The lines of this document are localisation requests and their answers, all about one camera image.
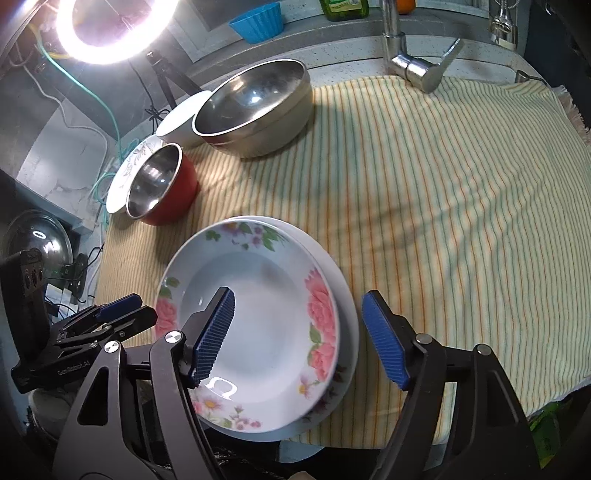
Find small leaf print plate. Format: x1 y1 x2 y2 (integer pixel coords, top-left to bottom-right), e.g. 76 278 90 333
106 136 169 215

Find white bowl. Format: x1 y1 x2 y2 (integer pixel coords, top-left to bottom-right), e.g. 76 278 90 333
154 90 213 149

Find yellow striped towel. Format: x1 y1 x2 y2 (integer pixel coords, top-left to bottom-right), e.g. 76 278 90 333
95 76 591 450

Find blue fluted cup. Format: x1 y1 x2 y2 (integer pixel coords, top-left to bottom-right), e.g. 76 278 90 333
228 1 282 38

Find red bowl steel inside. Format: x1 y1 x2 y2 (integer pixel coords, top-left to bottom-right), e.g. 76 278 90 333
126 143 200 227

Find black cable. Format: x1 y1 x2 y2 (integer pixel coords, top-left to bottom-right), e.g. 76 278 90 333
129 60 162 134

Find green dish soap bottle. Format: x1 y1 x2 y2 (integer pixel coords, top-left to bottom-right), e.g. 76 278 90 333
318 0 370 21

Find black tripod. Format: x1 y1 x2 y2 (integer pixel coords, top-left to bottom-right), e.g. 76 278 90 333
145 51 213 112

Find glass pot lid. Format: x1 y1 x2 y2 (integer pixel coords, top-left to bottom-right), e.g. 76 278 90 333
2 210 75 278

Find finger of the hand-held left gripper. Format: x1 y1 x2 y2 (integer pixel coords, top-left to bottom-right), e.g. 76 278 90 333
99 305 158 344
95 293 142 324

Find ring light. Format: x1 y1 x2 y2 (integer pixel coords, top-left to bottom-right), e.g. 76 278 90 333
55 0 181 65

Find large white plate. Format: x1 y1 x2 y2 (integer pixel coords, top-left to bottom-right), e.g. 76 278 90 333
222 215 360 441

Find chrome spray head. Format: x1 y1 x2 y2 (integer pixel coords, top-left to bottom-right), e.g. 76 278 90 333
487 0 518 51

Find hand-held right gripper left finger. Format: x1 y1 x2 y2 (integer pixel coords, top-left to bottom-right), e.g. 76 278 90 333
53 286 236 480

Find teal cable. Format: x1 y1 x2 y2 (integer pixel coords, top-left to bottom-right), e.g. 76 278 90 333
39 41 124 204

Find white cable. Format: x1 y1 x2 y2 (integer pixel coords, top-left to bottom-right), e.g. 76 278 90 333
28 65 109 155

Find black power adapter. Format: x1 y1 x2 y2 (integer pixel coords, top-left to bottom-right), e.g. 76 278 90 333
64 253 89 301

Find chrome faucet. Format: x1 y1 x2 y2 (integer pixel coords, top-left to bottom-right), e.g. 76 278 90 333
379 0 465 95

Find large steel bowl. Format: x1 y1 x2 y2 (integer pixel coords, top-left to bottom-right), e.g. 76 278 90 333
191 58 312 160

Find green package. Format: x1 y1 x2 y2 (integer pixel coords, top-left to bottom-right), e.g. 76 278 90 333
529 399 578 462

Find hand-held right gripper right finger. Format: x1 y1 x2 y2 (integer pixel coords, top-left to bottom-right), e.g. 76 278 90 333
362 290 548 480

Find pink floral deep plate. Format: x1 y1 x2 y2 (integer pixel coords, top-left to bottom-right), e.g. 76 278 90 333
154 220 341 432

